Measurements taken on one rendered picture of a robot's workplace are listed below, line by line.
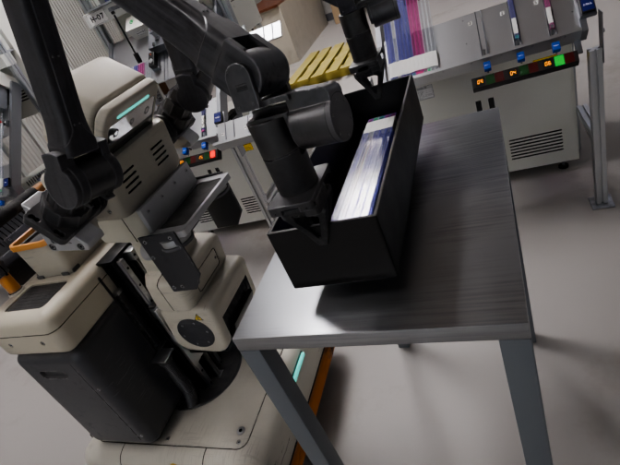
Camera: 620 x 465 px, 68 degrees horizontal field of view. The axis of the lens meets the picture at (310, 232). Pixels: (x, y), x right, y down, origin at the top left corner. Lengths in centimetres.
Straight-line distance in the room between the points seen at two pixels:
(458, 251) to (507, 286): 11
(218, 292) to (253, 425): 39
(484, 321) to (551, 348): 102
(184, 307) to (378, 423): 74
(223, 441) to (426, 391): 65
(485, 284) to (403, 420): 92
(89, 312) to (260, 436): 55
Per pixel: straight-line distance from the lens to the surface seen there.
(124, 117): 105
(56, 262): 134
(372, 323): 70
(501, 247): 77
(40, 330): 127
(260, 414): 139
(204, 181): 120
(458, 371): 164
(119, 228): 117
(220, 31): 59
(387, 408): 161
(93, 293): 132
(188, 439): 148
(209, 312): 118
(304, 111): 55
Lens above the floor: 128
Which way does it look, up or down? 30 degrees down
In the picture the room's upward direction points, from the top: 24 degrees counter-clockwise
